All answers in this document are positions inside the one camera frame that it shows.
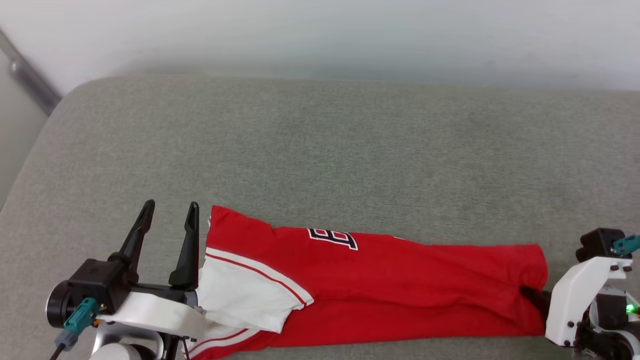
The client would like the grey metal rail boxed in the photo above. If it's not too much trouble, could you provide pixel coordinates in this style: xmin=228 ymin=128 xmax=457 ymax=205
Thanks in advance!
xmin=0 ymin=30 xmax=63 ymax=117

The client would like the black cable with teal plug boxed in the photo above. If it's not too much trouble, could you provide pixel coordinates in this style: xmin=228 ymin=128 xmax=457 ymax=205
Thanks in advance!
xmin=612 ymin=234 xmax=640 ymax=257
xmin=49 ymin=297 xmax=100 ymax=360

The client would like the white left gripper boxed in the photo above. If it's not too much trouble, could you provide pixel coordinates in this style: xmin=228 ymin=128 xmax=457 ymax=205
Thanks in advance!
xmin=100 ymin=200 xmax=222 ymax=342

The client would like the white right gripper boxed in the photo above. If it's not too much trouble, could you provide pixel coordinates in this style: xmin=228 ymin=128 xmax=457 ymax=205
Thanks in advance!
xmin=520 ymin=256 xmax=633 ymax=348

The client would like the red and white jersey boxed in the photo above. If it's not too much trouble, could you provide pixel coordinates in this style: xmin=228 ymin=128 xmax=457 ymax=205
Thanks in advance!
xmin=182 ymin=205 xmax=550 ymax=360

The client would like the grey fabric sofa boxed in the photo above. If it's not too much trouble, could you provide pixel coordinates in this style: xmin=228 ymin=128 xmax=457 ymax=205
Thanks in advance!
xmin=0 ymin=74 xmax=640 ymax=360

